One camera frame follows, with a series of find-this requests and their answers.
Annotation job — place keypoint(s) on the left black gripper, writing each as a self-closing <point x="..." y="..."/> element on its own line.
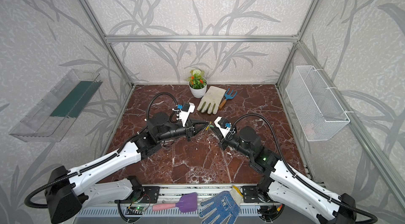
<point x="189" y="130"/>

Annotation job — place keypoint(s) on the white pot with plant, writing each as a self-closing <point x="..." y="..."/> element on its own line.
<point x="197" y="83"/>

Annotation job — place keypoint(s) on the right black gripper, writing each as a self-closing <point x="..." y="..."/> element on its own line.
<point x="223" y="139"/>

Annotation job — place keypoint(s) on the white wire mesh basket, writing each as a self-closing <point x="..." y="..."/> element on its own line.
<point x="320" y="114"/>

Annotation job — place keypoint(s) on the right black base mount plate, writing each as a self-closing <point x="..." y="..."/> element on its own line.
<point x="252" y="195"/>

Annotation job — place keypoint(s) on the blue hand rake wooden handle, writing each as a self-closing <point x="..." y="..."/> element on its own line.
<point x="227" y="96"/>

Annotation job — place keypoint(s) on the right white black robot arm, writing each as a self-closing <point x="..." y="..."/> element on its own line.
<point x="282" y="183"/>

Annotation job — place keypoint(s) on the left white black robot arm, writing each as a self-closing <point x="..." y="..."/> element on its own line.
<point x="70" y="190"/>

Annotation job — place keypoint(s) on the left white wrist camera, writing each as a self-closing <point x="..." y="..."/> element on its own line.
<point x="183" y="111"/>

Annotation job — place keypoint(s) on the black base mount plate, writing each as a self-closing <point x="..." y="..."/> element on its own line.
<point x="252" y="195"/>
<point x="145" y="195"/>

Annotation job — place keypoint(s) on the blue dotted work glove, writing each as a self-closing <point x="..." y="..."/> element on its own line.
<point x="222" y="208"/>

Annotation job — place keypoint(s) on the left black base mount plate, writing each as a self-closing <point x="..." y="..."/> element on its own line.
<point x="145" y="195"/>

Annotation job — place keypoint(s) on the cream gardening glove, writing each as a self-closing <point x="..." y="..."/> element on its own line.
<point x="211" y="100"/>

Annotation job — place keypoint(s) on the clear plastic wall shelf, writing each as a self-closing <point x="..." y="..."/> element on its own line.
<point x="52" y="117"/>

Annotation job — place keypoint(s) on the purple scoop pink handle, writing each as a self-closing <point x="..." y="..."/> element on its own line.
<point x="187" y="203"/>

